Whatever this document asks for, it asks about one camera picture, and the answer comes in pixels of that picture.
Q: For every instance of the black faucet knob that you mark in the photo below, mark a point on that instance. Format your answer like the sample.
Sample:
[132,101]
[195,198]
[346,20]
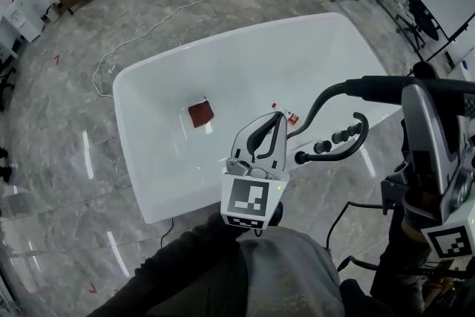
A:
[339,137]
[352,130]

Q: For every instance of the black round cap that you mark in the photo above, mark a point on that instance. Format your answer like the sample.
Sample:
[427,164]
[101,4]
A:
[424,69]

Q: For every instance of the person's grey trouser leg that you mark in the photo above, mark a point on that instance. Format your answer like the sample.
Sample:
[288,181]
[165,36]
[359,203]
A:
[289,271]

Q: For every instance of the white side cabinet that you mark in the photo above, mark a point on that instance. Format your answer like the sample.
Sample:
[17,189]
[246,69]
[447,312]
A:
[20,16]

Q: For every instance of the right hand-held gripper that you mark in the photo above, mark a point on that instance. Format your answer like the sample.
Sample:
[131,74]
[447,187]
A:
[451,234]

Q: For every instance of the person's left forearm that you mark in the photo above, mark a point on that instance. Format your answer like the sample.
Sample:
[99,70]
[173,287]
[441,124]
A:
[178,271]

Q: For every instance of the red-brown square pad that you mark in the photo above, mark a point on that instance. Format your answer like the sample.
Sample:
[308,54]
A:
[201,114]

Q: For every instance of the white bathtub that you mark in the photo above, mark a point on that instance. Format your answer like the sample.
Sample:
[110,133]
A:
[237,85]

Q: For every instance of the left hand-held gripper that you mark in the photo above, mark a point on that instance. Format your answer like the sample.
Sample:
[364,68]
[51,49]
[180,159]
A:
[248,196]

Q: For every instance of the person's right forearm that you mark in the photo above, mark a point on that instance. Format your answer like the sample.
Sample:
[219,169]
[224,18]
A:
[397,260]

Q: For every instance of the black office chair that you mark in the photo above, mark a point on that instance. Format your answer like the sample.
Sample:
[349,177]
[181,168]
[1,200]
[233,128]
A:
[5,85]

